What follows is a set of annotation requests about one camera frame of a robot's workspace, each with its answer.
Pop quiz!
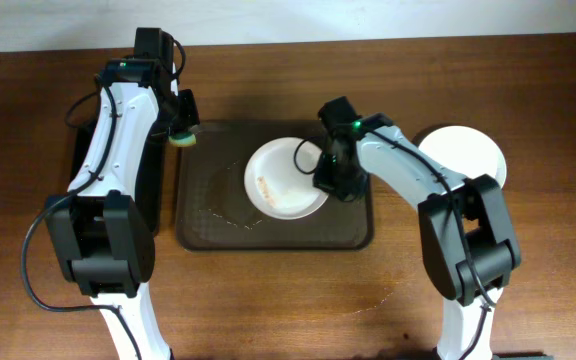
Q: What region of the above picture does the green yellow sponge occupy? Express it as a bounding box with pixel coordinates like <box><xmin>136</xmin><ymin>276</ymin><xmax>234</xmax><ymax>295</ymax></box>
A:
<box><xmin>168</xmin><ymin>131</ymin><xmax>197</xmax><ymax>148</ymax></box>

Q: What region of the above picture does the white plate top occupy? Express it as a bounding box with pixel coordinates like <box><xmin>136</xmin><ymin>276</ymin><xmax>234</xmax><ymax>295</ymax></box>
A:
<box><xmin>244</xmin><ymin>137</ymin><xmax>328</xmax><ymax>220</ymax></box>

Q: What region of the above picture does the white plate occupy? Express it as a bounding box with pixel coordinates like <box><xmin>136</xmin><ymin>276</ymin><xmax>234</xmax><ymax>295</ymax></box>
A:
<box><xmin>418</xmin><ymin>125</ymin><xmax>507</xmax><ymax>188</ymax></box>
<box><xmin>244</xmin><ymin>137</ymin><xmax>328</xmax><ymax>220</ymax></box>

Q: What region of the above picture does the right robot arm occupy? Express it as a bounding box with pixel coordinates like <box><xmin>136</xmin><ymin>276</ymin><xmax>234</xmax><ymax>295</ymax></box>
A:
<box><xmin>312</xmin><ymin>97</ymin><xmax>521</xmax><ymax>359</ymax></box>

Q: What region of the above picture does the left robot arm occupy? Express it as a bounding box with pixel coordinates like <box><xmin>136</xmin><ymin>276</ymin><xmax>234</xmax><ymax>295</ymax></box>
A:
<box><xmin>40</xmin><ymin>28</ymin><xmax>200</xmax><ymax>359</ymax></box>

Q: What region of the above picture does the black plastic tray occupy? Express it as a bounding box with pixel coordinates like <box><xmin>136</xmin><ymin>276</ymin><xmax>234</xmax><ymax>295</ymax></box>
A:
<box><xmin>70</xmin><ymin>121</ymin><xmax>165</xmax><ymax>235</ymax></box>

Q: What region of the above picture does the brown serving tray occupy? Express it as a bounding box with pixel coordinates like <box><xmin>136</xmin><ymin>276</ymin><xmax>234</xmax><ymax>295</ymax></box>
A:
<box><xmin>176</xmin><ymin>120</ymin><xmax>374</xmax><ymax>251</ymax></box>

